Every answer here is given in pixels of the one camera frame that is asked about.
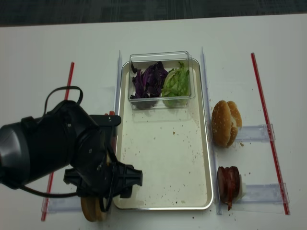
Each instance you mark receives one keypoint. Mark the clear long divider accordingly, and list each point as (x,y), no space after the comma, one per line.
(205,88)
(118,84)

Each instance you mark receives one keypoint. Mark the clear rail under patties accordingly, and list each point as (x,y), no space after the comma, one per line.
(264,198)

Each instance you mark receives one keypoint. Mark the red strip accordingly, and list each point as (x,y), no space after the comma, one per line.
(272,143)
(54,131)

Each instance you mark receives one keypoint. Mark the sesame bun top outer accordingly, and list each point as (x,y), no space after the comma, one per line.
(221,123)

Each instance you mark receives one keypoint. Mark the right clear long divider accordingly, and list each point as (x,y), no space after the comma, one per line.
(205,88)

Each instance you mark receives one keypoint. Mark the meat patty slices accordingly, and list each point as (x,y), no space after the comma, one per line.
(229,184)

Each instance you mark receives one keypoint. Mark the clear plastic container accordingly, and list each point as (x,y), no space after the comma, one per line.
(170,61)

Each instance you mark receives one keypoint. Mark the silver metal tray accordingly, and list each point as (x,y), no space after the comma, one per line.
(169,146)

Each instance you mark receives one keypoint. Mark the clear rail under bun bottoms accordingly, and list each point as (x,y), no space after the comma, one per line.
(54,205)

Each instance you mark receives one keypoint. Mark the white pusher block patty rail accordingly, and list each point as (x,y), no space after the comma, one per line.
(241,190)

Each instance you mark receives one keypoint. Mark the clear rail under buns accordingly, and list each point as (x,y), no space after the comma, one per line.
(259,133)

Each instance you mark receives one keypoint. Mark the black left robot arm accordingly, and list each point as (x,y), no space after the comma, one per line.
(66,136)

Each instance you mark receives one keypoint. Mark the sesame bun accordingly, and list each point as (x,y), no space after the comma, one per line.
(221,123)
(236,122)

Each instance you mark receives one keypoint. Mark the bun bottom slice remaining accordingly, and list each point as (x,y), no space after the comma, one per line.
(88,208)

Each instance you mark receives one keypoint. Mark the green lettuce leaves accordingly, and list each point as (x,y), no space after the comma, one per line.
(176,85)

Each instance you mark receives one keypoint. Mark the left red strip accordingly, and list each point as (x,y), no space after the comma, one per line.
(54,131)

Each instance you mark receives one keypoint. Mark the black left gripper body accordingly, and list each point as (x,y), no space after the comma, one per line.
(96,171)

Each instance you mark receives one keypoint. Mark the sesame bun top inner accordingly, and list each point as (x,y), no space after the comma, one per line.
(236,122)

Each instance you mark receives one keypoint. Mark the purple cabbage leaves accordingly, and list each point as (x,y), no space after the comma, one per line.
(150,82)

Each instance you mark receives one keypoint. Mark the right red strip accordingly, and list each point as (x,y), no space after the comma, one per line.
(272,143)

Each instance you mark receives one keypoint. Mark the left clear long divider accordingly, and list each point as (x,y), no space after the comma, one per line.
(118,84)

